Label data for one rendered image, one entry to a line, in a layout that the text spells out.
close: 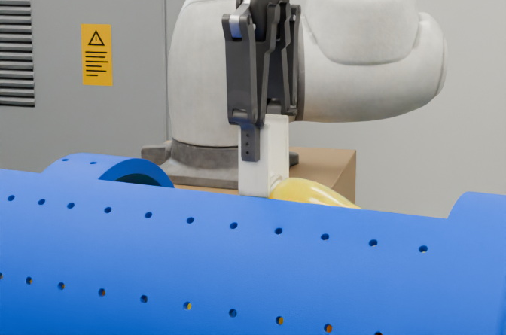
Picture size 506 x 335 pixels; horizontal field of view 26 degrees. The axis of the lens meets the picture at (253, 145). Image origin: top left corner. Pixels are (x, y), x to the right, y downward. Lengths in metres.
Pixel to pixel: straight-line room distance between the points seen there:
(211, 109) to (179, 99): 0.05
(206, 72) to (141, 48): 1.07
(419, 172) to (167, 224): 2.84
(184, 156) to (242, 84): 0.60
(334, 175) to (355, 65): 0.18
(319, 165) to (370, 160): 2.15
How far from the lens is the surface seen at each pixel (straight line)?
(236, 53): 0.97
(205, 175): 1.54
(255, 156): 1.00
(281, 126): 1.04
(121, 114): 2.62
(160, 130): 2.59
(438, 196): 3.80
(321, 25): 1.52
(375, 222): 0.93
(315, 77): 1.52
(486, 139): 3.75
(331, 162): 1.67
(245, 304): 0.93
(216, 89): 1.51
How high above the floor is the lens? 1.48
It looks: 12 degrees down
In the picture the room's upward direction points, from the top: straight up
